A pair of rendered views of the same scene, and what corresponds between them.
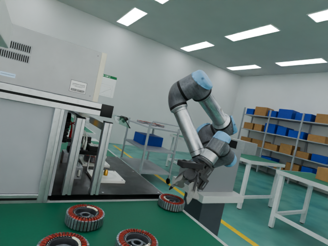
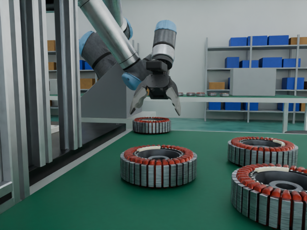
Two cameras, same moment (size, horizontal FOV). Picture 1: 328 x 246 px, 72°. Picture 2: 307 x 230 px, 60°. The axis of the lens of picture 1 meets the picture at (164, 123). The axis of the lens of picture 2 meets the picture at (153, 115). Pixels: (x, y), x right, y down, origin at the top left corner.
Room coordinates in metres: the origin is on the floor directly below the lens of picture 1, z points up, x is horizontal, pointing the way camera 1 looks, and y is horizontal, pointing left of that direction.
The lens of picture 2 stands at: (0.42, 0.46, 0.88)
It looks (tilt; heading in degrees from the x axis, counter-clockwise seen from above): 6 degrees down; 312
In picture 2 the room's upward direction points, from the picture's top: straight up
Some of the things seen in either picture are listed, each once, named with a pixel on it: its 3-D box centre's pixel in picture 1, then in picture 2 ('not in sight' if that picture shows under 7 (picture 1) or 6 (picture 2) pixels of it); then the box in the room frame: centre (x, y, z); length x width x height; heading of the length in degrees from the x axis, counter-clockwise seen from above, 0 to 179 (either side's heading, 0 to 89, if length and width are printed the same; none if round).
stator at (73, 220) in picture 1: (85, 216); (158, 163); (0.67, 0.17, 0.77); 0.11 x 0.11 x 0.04
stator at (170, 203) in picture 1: (171, 202); (151, 124); (0.94, -0.10, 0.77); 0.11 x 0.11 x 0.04
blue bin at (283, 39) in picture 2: not in sight; (276, 41); (2.56, -6.20, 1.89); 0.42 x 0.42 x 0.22; 31
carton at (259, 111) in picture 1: (263, 112); (50, 46); (7.51, -3.19, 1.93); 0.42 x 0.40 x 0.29; 33
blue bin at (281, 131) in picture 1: (285, 132); (80, 65); (6.78, -3.62, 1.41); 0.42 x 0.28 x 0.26; 123
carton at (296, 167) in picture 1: (295, 169); not in sight; (6.33, -3.91, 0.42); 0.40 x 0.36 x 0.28; 122
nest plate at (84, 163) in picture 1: (93, 161); not in sight; (1.27, 0.35, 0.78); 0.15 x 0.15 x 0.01; 31
